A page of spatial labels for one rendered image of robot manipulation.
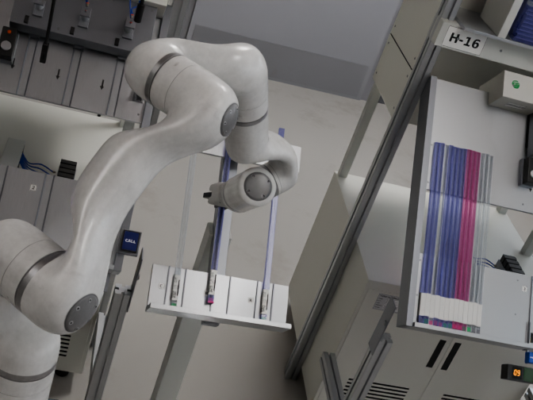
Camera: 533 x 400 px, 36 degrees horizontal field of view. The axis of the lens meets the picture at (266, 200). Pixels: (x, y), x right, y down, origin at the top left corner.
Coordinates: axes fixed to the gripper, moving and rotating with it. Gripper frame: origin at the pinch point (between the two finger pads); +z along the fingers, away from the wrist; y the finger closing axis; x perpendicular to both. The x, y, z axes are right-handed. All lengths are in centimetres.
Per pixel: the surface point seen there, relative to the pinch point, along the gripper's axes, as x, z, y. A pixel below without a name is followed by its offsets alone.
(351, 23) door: -163, 263, -121
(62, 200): 6.0, 7.6, 37.4
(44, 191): 4.7, 7.9, 41.7
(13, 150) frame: -11, 51, 52
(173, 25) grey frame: -46, 16, 17
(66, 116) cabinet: -30, 82, 39
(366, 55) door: -150, 274, -138
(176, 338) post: 35.0, 28.6, 0.1
